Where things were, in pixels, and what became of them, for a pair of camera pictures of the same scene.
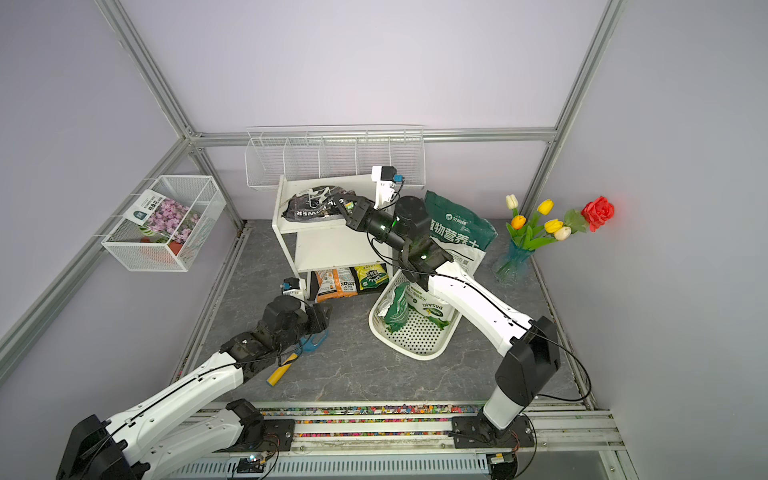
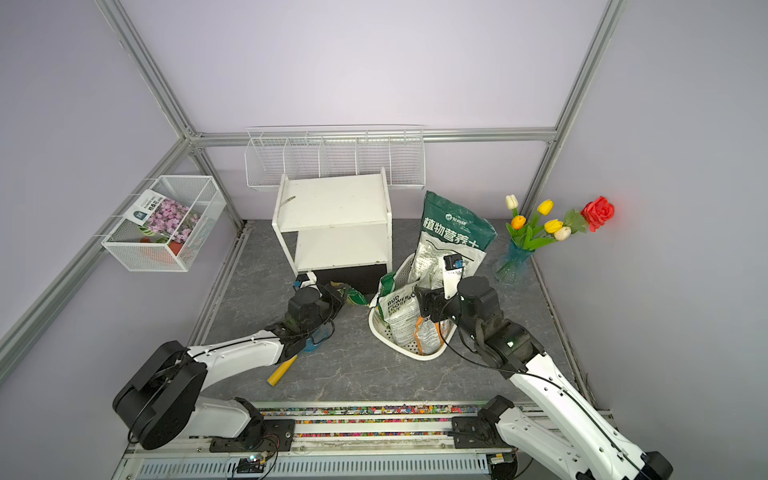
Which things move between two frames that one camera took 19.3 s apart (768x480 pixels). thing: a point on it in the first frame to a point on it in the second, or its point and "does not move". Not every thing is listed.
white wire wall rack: x=271 y=152 does not move
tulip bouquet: x=530 y=232 does not move
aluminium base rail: x=560 y=440 does not move
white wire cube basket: x=170 y=223 does not move
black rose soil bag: x=315 y=203 to x=400 y=309
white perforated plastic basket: x=419 y=338 does not move
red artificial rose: x=597 y=212 does not move
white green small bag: x=405 y=298 to x=387 y=285
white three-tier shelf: x=328 y=244 does not move
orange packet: x=335 y=283 to x=428 y=337
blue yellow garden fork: x=306 y=344 does not move
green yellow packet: x=370 y=276 to x=353 y=294
